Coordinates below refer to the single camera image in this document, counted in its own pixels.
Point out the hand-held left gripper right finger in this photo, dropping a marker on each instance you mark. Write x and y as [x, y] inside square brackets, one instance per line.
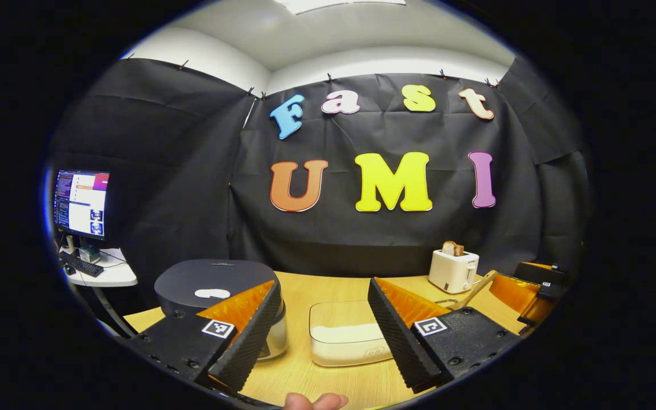
[396, 336]

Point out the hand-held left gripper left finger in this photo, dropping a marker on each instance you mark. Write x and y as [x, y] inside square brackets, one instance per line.
[254, 336]

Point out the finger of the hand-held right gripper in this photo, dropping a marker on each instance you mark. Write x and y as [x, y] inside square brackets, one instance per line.
[541, 273]
[524, 296]

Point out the wooden spoon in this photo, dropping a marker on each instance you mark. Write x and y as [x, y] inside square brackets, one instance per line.
[479, 287]

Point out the clear plastic rice box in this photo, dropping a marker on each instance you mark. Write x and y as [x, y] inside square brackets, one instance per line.
[339, 313]

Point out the black and silver rice cooker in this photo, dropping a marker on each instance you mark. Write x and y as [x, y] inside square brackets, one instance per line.
[203, 276]

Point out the white toaster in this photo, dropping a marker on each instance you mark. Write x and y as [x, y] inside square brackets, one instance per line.
[450, 273]

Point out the toasted bread slice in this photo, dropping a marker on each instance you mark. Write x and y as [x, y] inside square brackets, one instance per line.
[452, 249]

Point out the white side table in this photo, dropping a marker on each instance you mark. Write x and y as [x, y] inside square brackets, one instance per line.
[117, 276]

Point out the small green box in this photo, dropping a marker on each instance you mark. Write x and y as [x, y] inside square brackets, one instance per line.
[89, 254]

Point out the black keyboard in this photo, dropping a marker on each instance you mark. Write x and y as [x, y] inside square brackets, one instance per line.
[80, 265]

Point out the computer monitor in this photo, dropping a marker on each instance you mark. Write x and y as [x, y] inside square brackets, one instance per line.
[83, 205]

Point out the ceiling light panel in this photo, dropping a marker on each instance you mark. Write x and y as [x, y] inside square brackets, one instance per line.
[339, 4]

